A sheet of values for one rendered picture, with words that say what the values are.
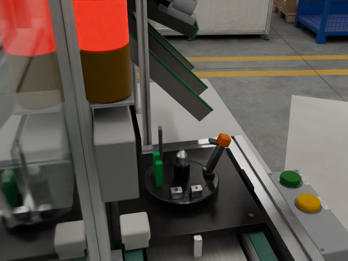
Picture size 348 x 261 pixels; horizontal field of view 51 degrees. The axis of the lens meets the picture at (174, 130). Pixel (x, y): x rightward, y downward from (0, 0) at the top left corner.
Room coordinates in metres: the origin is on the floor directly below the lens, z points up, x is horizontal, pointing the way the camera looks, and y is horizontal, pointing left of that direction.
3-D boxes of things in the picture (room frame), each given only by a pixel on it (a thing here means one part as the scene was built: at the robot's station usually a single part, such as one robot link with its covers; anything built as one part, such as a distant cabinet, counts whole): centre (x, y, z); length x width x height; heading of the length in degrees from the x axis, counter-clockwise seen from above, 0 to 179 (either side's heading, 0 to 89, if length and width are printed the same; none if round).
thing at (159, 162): (0.52, 0.03, 1.01); 0.01 x 0.01 x 0.05; 11
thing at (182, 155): (0.54, -0.01, 1.04); 0.02 x 0.02 x 0.03
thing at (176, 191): (0.48, 0.00, 1.00); 0.02 x 0.01 x 0.02; 101
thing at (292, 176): (0.56, -0.23, 0.96); 0.04 x 0.04 x 0.02
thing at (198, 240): (0.41, -0.04, 0.95); 0.01 x 0.01 x 0.04; 11
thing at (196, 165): (0.54, -0.01, 0.98); 0.14 x 0.14 x 0.02
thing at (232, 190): (0.54, -0.01, 0.96); 0.24 x 0.24 x 0.02; 11
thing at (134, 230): (0.42, 0.06, 0.97); 0.05 x 0.05 x 0.04; 11
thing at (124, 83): (0.33, 0.07, 1.28); 0.05 x 0.05 x 0.05
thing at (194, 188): (0.49, -0.04, 1.00); 0.02 x 0.01 x 0.02; 101
